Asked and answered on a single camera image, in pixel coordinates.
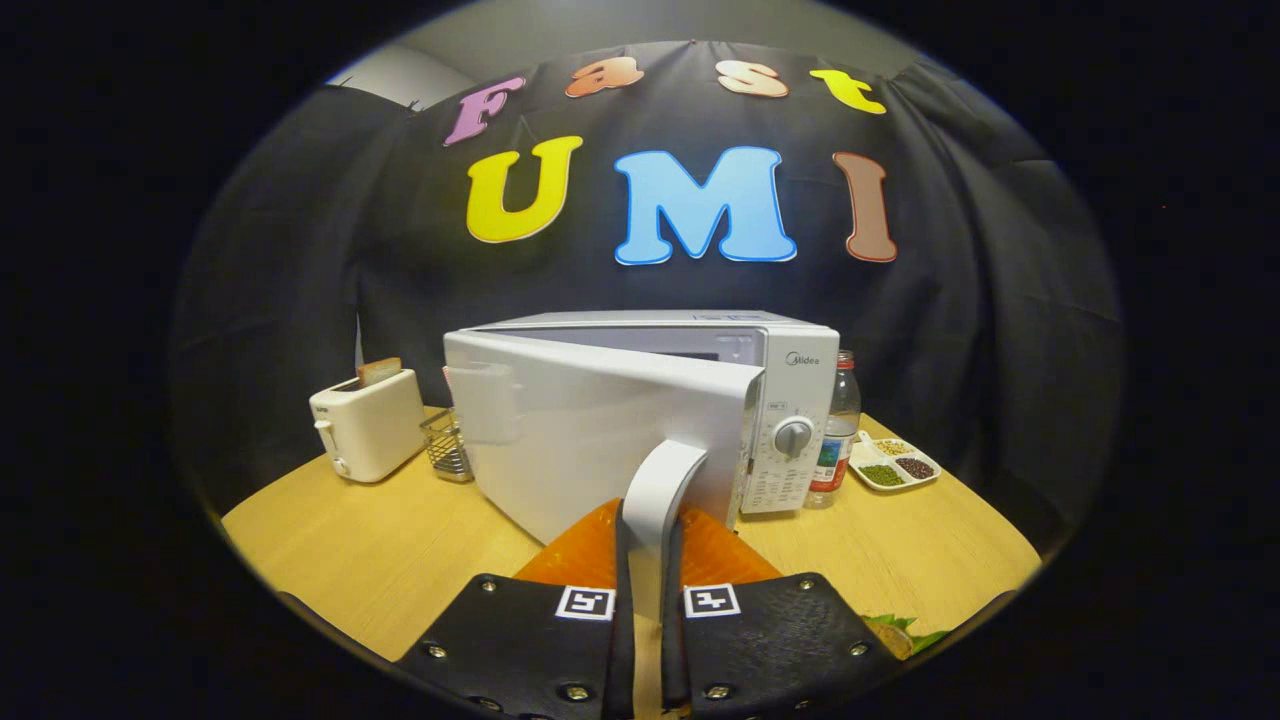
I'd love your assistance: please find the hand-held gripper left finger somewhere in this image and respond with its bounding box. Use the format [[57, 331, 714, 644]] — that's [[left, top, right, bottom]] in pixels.
[[395, 498, 638, 720]]

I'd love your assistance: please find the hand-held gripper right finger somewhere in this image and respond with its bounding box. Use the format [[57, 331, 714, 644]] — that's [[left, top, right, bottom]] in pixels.
[[660, 508, 904, 720]]

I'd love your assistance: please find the white microwave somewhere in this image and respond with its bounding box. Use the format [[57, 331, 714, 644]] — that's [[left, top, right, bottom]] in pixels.
[[443, 310, 841, 626]]

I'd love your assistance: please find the brown bread lettuce sandwich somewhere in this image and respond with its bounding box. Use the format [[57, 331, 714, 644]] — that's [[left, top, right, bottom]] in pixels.
[[862, 612, 953, 661]]

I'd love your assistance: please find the white divided bean dish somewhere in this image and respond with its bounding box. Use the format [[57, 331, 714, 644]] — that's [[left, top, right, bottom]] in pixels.
[[848, 432, 943, 493]]

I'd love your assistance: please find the red label water bottle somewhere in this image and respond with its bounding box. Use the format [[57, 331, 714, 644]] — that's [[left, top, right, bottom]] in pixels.
[[805, 350, 863, 509]]

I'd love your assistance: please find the white toaster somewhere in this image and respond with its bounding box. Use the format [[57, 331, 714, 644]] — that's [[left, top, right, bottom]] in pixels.
[[308, 368, 428, 484]]

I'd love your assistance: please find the black backdrop cloth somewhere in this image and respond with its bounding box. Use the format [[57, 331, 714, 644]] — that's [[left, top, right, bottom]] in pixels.
[[170, 40, 1126, 561]]

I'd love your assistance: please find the wire mesh basket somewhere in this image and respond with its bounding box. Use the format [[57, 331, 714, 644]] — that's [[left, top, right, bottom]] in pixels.
[[420, 407, 476, 484]]

